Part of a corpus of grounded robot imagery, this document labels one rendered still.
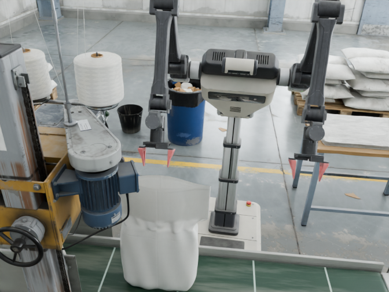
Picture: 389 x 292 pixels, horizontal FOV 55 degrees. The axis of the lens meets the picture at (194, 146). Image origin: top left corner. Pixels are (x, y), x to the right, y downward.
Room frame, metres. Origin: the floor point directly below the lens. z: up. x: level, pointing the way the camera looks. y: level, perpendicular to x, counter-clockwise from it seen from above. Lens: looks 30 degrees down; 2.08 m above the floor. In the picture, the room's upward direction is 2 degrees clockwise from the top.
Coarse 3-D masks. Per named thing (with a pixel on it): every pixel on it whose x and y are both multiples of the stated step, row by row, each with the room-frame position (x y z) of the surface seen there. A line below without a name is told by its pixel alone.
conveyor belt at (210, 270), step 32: (96, 256) 1.56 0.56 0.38; (96, 288) 1.33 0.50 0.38; (128, 288) 1.34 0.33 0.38; (192, 288) 1.36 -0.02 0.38; (224, 288) 1.37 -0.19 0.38; (256, 288) 1.38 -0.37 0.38; (288, 288) 1.38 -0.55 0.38; (320, 288) 1.39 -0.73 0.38; (352, 288) 1.40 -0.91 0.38; (384, 288) 1.41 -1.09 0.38
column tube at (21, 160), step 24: (0, 72) 0.99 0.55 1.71; (24, 72) 1.09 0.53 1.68; (0, 96) 1.00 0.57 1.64; (0, 120) 1.00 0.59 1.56; (24, 120) 1.04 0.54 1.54; (24, 144) 1.01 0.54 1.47; (0, 168) 1.00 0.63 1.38; (24, 168) 0.99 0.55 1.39; (24, 192) 0.99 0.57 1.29; (48, 264) 0.99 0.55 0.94; (48, 288) 0.99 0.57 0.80
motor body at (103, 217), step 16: (80, 176) 1.04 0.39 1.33; (96, 176) 1.04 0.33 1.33; (112, 176) 1.07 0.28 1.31; (80, 192) 1.05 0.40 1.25; (96, 192) 1.04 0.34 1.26; (112, 192) 1.07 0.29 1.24; (96, 208) 1.03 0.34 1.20; (112, 208) 1.07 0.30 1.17; (96, 224) 1.03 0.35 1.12; (112, 224) 1.05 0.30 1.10
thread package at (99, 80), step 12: (84, 60) 1.21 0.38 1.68; (96, 60) 1.21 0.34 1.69; (108, 60) 1.22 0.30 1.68; (120, 60) 1.25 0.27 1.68; (84, 72) 1.18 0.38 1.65; (96, 72) 1.18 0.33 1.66; (108, 72) 1.19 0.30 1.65; (120, 72) 1.24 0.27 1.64; (84, 84) 1.18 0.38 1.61; (96, 84) 1.17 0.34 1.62; (108, 84) 1.19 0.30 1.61; (120, 84) 1.23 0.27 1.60; (84, 96) 1.18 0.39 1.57; (96, 96) 1.17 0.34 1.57; (108, 96) 1.18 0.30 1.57; (120, 96) 1.23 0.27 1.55
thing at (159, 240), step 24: (144, 192) 1.37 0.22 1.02; (168, 192) 1.36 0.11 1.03; (192, 192) 1.38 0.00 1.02; (144, 216) 1.37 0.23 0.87; (168, 216) 1.36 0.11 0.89; (192, 216) 1.38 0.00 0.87; (120, 240) 1.37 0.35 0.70; (144, 240) 1.34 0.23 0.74; (168, 240) 1.33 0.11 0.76; (192, 240) 1.34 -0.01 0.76; (144, 264) 1.33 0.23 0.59; (168, 264) 1.32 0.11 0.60; (192, 264) 1.33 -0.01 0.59; (144, 288) 1.34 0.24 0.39; (168, 288) 1.32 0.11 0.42
